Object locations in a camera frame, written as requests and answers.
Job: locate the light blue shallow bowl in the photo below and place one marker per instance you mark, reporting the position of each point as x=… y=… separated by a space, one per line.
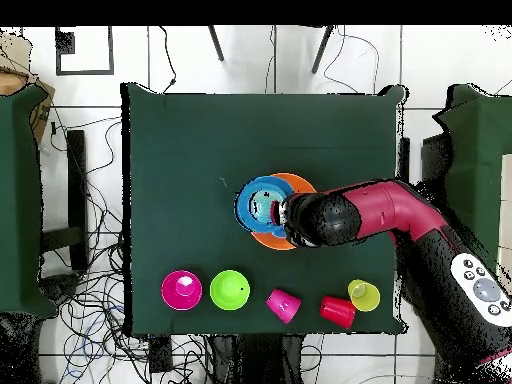
x=262 y=206

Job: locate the large blue bowl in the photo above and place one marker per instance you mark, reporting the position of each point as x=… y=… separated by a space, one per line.
x=242 y=204

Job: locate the large orange bowl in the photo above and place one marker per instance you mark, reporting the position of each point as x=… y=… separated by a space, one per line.
x=298 y=182

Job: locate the pink cup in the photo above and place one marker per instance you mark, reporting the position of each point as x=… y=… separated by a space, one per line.
x=284 y=306

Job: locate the red cup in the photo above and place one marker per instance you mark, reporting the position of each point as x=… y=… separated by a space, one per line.
x=338 y=312

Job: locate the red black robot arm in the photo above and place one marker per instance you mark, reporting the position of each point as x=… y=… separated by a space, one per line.
x=388 y=212

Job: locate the dark green table cloth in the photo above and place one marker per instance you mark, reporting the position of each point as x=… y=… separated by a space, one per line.
x=260 y=132

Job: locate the green bowl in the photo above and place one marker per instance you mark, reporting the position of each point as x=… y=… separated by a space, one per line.
x=228 y=290

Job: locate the pale yellow cup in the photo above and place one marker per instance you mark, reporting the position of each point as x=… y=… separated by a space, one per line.
x=368 y=302

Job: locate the pink bowl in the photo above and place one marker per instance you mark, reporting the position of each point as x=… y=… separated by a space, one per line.
x=176 y=298

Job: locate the black computer case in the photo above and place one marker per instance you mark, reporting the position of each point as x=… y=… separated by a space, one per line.
x=434 y=160

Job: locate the green cloth side table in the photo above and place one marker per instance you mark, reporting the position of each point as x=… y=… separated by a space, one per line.
x=20 y=200
x=480 y=140

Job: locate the grey chair base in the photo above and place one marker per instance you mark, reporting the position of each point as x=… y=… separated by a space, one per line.
x=60 y=288

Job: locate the cardboard box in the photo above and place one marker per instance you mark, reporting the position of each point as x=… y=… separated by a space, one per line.
x=40 y=116

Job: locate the camera tripod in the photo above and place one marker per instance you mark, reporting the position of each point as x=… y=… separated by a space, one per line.
x=216 y=44

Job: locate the black metal frame bar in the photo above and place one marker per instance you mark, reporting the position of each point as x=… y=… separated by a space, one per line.
x=76 y=180

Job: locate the black square floor frame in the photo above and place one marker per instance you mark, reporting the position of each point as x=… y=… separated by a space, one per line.
x=84 y=72

